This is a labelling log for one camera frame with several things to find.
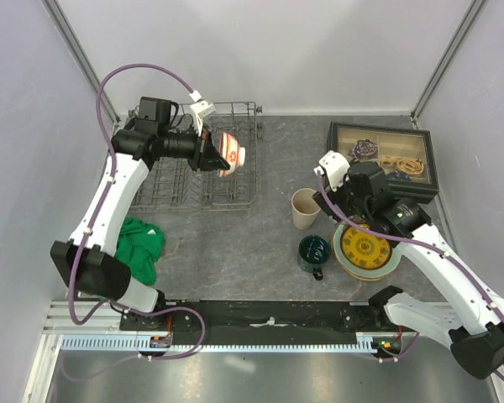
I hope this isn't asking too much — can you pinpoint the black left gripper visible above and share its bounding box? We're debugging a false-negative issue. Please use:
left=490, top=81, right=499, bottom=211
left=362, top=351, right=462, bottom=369
left=160, top=123, right=230, bottom=173

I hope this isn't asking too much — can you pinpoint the white orange patterned bowl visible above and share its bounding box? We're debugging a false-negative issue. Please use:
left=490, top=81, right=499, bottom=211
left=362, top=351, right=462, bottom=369
left=218, top=132, right=246, bottom=177

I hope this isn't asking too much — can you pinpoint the beige cup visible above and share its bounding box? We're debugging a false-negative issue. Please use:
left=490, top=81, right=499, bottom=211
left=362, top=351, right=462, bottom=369
left=291, top=188, right=321, bottom=230

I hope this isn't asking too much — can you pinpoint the yellow patterned plate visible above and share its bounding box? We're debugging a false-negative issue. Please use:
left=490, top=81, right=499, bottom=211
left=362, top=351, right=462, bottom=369
left=340, top=226, right=392, bottom=271

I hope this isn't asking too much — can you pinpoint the dark teal mug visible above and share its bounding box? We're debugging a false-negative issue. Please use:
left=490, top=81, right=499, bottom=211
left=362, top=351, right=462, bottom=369
left=297, top=235, right=332, bottom=281

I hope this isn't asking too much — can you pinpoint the green flower plate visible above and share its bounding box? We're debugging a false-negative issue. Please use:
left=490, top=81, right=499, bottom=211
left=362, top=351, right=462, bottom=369
left=331, top=223, right=401, bottom=282

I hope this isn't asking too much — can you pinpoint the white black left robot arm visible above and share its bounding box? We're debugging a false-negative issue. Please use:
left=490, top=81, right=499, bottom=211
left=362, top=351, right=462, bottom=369
left=50, top=97, right=230, bottom=330

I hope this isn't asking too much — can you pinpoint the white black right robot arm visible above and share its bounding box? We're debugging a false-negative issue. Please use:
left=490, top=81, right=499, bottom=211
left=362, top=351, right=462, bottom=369
left=291, top=150, right=504, bottom=379

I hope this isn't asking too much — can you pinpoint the black glass-lid display box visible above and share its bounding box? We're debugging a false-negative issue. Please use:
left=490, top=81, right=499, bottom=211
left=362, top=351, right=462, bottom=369
left=327, top=122, right=439, bottom=204

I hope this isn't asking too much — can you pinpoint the green cloth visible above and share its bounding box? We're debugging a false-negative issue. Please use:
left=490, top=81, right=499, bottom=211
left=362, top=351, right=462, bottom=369
left=114, top=217, right=165, bottom=286

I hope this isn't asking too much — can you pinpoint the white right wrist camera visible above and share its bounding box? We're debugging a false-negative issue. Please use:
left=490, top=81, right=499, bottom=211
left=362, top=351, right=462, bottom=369
left=314, top=150, right=350, bottom=191

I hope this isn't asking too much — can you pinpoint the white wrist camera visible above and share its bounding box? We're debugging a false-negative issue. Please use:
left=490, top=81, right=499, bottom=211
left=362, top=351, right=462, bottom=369
left=189, top=90, right=216, bottom=137
left=314, top=150, right=350, bottom=191

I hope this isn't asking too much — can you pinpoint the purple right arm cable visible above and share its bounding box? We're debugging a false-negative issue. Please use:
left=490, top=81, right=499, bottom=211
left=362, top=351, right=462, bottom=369
left=317, top=171, right=504, bottom=395

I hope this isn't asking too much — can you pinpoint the grey wire dish rack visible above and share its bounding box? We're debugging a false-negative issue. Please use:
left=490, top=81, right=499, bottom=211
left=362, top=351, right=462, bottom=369
left=130, top=101, right=262, bottom=212

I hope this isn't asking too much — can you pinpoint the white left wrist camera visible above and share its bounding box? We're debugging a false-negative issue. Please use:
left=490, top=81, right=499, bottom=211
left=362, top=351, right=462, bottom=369
left=189, top=90, right=216, bottom=137

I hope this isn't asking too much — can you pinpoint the slotted cable duct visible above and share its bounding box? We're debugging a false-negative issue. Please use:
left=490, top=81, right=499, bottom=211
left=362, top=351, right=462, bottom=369
left=60, top=334, right=396, bottom=353

